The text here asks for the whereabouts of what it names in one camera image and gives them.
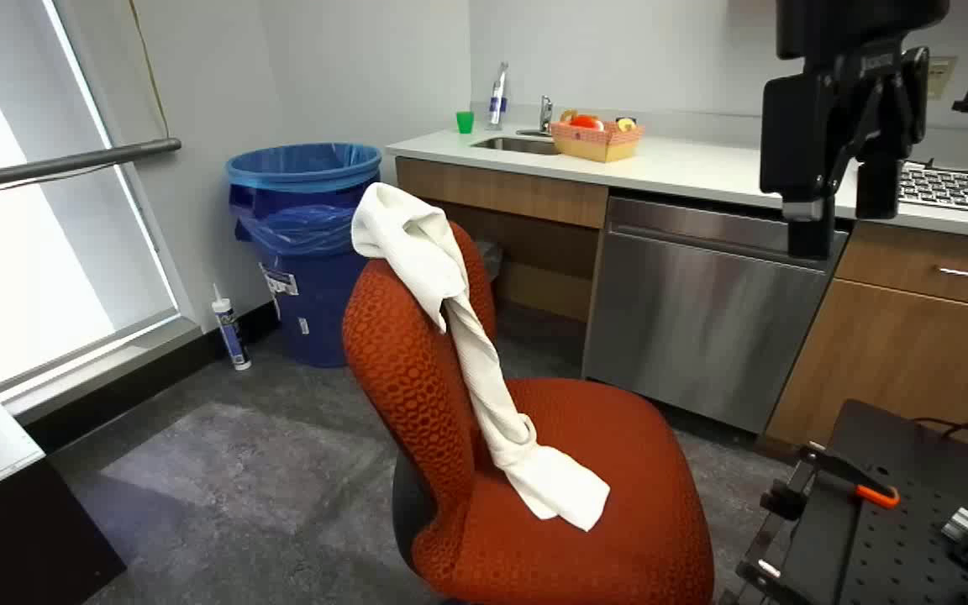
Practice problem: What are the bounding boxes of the stainless steel dishwasher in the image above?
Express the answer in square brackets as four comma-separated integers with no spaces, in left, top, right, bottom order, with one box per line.
[582,191,850,437]

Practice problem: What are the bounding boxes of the clear bottle with blue label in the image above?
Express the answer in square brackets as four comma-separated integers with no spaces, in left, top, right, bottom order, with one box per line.
[488,59,515,132]

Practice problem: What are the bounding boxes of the blue trash bin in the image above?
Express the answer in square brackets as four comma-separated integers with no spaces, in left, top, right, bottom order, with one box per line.
[238,180,368,371]

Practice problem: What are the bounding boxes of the black clamp with orange handle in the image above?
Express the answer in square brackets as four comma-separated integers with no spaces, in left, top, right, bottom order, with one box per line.
[759,437,903,530]

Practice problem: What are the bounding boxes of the grey dish drying mat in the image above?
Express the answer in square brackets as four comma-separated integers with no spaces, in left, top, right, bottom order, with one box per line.
[896,161,968,217]

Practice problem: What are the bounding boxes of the white waffle weave towel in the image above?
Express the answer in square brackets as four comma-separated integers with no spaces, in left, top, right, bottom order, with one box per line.
[347,179,614,535]

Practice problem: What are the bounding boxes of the orange fruit basket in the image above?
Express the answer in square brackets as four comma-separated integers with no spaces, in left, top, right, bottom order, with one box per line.
[549,108,647,166]

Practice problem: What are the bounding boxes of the white window frame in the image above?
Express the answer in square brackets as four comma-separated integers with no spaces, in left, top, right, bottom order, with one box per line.
[0,0,203,420]

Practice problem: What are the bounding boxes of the blue plastic bin liner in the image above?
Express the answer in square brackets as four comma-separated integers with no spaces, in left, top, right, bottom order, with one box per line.
[222,142,383,264]

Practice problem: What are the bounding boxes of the orange patterned fabric chair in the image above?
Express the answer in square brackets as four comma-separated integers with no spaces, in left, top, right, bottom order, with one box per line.
[340,217,719,605]

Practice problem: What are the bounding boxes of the grey metal handrail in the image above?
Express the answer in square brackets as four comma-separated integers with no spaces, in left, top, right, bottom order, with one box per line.
[0,134,186,197]

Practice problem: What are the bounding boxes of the black perforated mounting board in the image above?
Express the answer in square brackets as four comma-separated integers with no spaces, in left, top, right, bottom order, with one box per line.
[728,396,968,605]

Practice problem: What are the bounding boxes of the white kitchen countertop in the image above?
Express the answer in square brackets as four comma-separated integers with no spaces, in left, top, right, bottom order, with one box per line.
[383,129,968,246]

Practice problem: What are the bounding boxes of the stainless steel sink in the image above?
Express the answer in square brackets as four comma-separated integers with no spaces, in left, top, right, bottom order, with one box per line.
[471,132,562,158]

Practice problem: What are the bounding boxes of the wooden drawer cabinet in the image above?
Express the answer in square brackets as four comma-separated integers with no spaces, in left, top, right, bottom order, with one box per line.
[767,217,968,463]

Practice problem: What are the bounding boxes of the wooden sink cabinet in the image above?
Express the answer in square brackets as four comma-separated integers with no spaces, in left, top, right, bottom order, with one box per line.
[394,153,611,380]

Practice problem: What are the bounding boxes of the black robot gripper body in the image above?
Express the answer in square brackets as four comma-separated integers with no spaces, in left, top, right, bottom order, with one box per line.
[759,42,939,221]

